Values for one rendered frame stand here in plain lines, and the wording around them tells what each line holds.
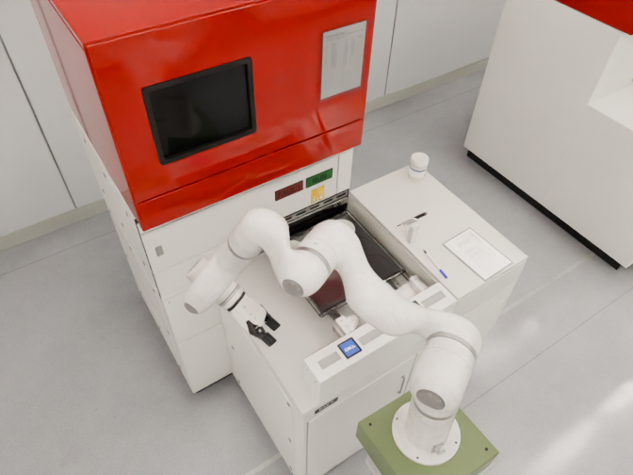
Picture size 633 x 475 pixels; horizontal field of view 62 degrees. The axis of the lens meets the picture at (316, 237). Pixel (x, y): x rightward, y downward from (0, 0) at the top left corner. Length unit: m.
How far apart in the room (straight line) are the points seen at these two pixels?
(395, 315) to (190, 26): 0.82
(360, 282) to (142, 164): 0.67
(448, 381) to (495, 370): 1.67
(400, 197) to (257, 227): 0.98
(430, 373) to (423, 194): 1.06
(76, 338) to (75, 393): 0.31
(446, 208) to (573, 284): 1.44
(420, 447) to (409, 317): 0.46
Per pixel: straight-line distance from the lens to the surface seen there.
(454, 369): 1.21
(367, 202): 2.05
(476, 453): 1.61
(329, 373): 1.60
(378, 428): 1.59
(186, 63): 1.38
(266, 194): 1.83
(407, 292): 1.89
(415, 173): 2.15
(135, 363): 2.83
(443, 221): 2.04
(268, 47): 1.47
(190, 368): 2.40
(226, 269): 1.40
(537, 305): 3.18
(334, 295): 1.82
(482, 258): 1.94
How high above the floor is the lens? 2.37
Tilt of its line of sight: 48 degrees down
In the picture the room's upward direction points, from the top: 2 degrees clockwise
